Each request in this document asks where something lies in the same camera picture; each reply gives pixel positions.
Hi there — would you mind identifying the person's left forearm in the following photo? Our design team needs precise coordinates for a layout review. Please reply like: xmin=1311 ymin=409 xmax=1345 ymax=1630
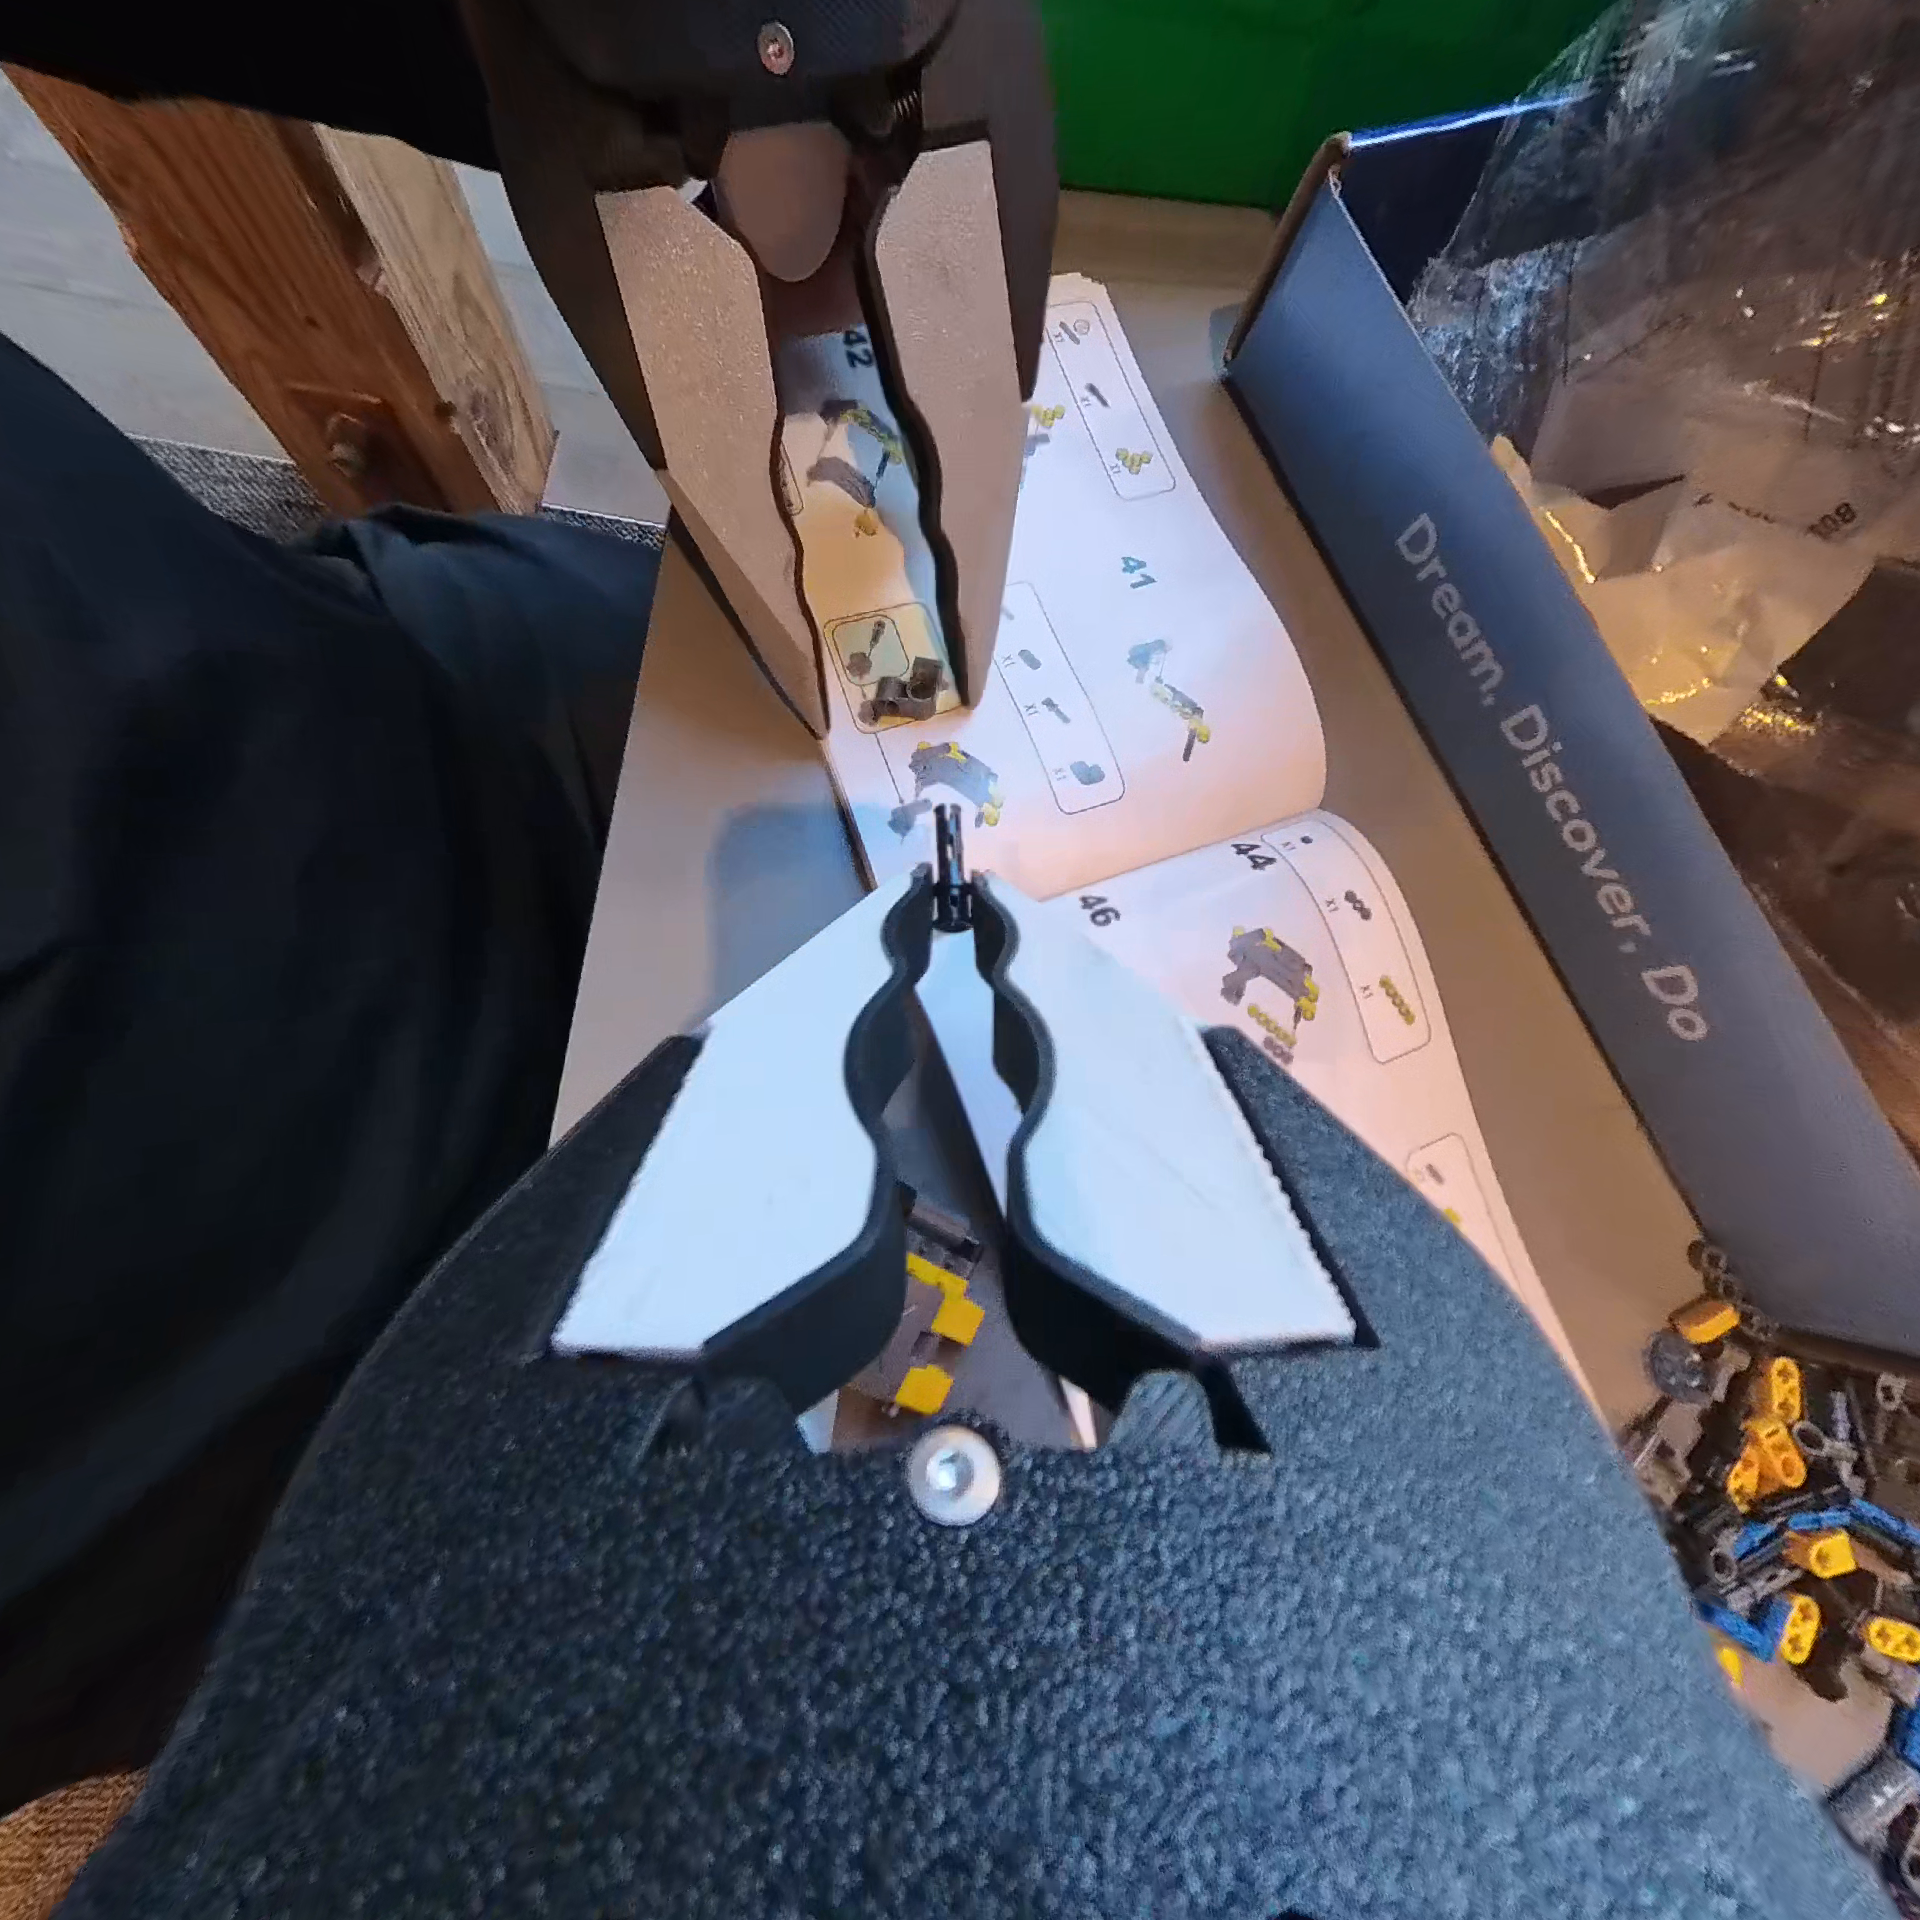
xmin=0 ymin=0 xmax=504 ymax=171

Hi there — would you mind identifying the pile of loose building bricks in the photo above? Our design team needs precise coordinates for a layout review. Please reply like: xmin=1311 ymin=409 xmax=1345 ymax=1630
xmin=1624 ymin=1241 xmax=1920 ymax=1899

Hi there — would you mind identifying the grey yellow brick subassembly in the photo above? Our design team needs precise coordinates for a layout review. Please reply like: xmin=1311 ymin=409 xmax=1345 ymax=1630
xmin=827 ymin=1193 xmax=996 ymax=1422

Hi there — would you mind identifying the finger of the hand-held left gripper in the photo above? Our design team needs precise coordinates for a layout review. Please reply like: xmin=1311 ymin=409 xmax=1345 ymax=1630
xmin=859 ymin=142 xmax=1034 ymax=711
xmin=595 ymin=189 xmax=836 ymax=739

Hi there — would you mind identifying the clear plastic bag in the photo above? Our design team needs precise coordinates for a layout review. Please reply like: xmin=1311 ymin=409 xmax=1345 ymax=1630
xmin=1410 ymin=0 xmax=1920 ymax=1083

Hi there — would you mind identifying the wooden desk leg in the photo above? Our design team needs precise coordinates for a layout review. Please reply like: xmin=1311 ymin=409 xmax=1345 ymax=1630
xmin=6 ymin=67 xmax=560 ymax=519

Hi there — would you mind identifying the dark grey cardboard box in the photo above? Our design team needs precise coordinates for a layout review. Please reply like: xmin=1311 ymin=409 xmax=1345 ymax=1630
xmin=1219 ymin=112 xmax=1920 ymax=1359

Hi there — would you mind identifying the white building instruction booklet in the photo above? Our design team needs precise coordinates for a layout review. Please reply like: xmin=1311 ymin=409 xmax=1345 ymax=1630
xmin=768 ymin=269 xmax=1599 ymax=1383

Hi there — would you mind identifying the green plastic bin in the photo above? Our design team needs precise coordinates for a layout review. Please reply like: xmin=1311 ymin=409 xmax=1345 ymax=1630
xmin=1037 ymin=0 xmax=1628 ymax=211

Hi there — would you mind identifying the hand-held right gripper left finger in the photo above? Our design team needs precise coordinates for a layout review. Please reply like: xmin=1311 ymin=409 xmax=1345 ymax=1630
xmin=551 ymin=867 xmax=934 ymax=1361

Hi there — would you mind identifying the person's left hand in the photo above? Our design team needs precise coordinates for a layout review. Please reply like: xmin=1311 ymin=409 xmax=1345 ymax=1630
xmin=709 ymin=120 xmax=850 ymax=287

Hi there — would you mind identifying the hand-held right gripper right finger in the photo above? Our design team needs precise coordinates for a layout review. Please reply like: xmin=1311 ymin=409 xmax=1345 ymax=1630
xmin=969 ymin=873 xmax=1363 ymax=1353

